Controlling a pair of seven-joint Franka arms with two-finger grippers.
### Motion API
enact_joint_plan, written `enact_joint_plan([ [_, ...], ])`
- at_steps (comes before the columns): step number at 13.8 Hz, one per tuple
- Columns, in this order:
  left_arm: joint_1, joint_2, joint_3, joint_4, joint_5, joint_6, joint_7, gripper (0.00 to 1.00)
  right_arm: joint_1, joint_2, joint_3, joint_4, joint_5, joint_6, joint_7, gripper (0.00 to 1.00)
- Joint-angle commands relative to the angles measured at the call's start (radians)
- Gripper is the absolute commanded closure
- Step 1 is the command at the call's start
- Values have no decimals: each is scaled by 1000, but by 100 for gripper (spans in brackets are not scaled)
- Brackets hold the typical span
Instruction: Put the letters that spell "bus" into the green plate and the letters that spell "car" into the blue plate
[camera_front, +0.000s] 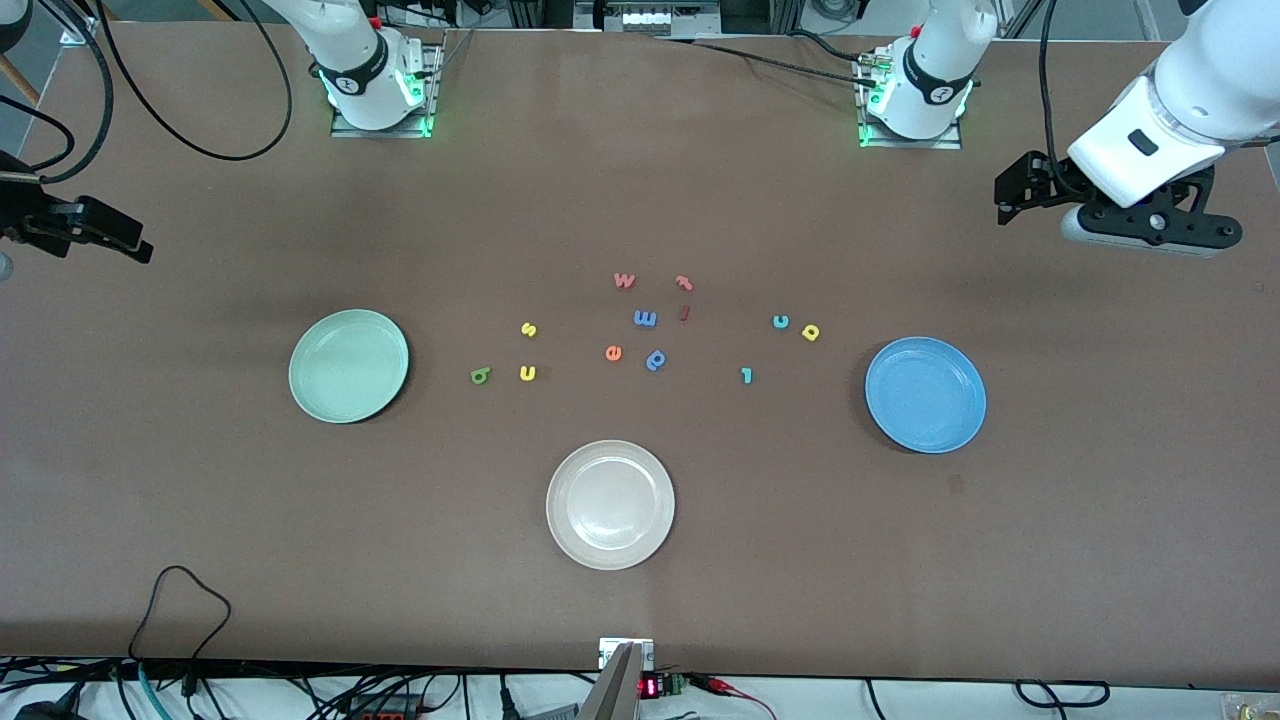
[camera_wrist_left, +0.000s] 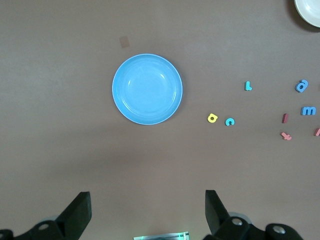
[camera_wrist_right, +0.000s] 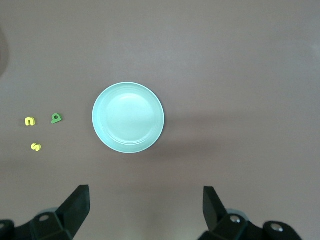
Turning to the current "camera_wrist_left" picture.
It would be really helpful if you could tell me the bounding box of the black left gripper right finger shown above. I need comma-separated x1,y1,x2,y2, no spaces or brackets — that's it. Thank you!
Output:
204,189,305,240

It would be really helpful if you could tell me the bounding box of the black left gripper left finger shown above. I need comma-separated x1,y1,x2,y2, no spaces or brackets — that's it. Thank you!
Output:
0,191,92,240

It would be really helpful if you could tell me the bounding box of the blue foam letter m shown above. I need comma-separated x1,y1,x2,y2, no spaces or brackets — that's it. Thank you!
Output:
300,106,317,116

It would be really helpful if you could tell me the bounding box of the blue plate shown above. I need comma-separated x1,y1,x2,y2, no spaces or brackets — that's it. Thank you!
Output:
111,53,184,126

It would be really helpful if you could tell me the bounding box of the blue foam letter a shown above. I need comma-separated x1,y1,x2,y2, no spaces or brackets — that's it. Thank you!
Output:
294,79,309,94

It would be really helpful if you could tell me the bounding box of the brown tape patch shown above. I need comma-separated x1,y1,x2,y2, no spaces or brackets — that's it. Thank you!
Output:
118,36,131,49

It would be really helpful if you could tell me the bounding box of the cream white plate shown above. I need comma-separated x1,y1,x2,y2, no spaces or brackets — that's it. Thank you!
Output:
293,0,320,28

